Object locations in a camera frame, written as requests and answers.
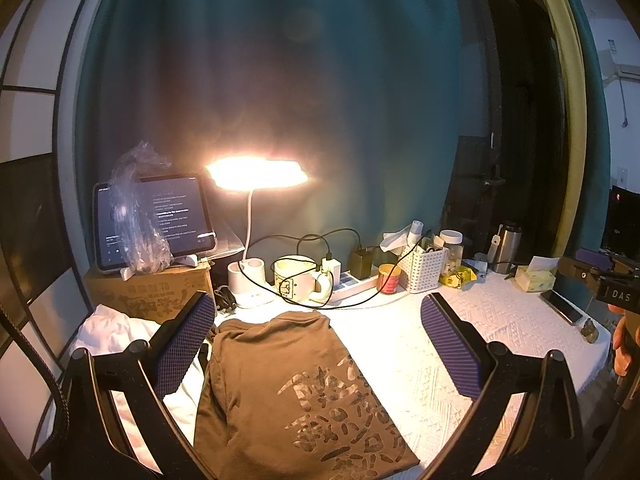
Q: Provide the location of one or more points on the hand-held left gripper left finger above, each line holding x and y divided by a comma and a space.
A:
187, 340

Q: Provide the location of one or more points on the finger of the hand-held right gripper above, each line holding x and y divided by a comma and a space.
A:
580, 270
592, 255

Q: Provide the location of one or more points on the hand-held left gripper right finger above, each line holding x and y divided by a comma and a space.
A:
450, 345

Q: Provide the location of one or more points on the brown printed t-shirt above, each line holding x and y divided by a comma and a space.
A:
280, 390

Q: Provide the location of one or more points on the person's right hand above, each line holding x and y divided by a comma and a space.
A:
627, 345

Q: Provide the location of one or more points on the smartphone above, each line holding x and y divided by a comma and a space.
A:
562, 307

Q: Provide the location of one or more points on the green tissue pack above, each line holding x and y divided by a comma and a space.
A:
535, 277

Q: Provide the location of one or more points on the dark monitor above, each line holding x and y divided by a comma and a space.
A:
622, 220

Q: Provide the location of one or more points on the small dark figurine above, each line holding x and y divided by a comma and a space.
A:
590, 332

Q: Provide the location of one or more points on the white textured tablecloth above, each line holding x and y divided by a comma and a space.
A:
400, 320

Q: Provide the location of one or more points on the cardboard box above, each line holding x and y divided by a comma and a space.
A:
150, 292

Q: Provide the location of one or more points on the yellow snack packet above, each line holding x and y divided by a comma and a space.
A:
457, 277

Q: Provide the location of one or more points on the stainless steel tumbler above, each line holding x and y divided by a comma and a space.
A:
507, 250

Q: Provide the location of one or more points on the white perforated basket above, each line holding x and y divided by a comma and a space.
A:
425, 272

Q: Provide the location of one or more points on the white tablet stand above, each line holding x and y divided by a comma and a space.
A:
192, 262

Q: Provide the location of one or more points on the pink yellow-lidded jar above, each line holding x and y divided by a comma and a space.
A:
390, 280

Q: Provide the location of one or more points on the white desk lamp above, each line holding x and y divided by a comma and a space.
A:
252, 280

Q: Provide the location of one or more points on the clear jar with white lid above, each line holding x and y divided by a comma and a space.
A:
452, 250

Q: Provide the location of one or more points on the white power strip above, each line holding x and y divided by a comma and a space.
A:
357, 284

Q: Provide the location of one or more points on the white and blue tube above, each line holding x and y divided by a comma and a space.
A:
415, 232

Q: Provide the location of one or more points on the white crumpled tissue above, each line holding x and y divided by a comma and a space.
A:
395, 240

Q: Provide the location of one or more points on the black charger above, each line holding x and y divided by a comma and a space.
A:
362, 262

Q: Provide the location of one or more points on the cream cartoon mug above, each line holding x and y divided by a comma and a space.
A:
295, 280

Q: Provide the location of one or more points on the tablet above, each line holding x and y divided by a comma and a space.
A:
185, 215

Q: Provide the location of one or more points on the white charger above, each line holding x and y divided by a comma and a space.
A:
331, 270

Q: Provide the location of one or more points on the clear plastic bag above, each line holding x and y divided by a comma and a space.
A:
135, 200

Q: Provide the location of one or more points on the white air conditioner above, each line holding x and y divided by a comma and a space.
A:
625, 71

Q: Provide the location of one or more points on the teal curtain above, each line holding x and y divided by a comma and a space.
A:
300, 60

